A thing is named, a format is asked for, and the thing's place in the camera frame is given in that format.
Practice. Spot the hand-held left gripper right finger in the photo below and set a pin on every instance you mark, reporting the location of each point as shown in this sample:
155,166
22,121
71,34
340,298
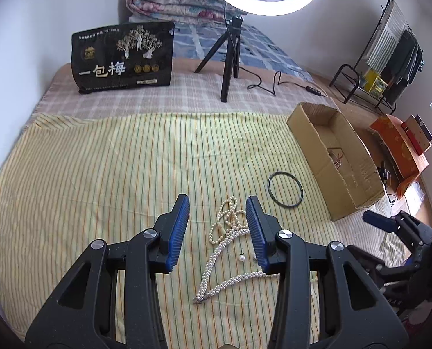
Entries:
255,229

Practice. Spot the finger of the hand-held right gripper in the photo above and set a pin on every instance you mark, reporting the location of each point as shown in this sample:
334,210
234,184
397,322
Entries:
377,220
368,261

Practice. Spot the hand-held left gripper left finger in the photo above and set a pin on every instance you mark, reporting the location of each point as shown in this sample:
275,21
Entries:
177,225

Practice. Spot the pearl drop earring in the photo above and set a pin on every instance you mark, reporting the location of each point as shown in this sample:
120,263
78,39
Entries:
242,258

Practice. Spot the dark green bangle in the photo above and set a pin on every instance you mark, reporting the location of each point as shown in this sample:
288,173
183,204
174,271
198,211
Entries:
285,173

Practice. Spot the brown cardboard box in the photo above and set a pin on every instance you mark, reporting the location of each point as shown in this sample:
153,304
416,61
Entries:
321,160

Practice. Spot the orange box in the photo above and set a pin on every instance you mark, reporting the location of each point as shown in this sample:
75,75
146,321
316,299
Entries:
397,145

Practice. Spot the yellow striped cloth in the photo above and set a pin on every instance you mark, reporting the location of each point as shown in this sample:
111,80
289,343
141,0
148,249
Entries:
92,189

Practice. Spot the wooden box with red edge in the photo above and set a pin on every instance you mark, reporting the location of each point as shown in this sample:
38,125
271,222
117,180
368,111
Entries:
417,134

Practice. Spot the beige checked bed sheet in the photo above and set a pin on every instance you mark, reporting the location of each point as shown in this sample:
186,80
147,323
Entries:
128,101

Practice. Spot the yellow box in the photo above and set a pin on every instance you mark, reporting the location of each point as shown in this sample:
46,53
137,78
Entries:
375,83

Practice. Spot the black tripod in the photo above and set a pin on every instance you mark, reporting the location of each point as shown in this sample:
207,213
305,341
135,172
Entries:
226,80

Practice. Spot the black clothes rack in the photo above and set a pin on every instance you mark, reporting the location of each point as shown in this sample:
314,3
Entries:
341,69

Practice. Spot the dark hanging clothes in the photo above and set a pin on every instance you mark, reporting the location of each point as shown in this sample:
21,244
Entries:
404,61

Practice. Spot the black snack bag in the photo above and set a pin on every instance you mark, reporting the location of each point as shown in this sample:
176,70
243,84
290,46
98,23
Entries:
121,61

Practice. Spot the blue patterned bed sheet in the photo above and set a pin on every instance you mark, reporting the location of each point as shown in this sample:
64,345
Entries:
266,51

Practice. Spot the striped towel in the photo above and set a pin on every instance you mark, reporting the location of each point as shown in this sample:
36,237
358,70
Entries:
386,36

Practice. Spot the folded floral quilt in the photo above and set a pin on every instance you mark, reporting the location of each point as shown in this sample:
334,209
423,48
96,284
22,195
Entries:
165,3

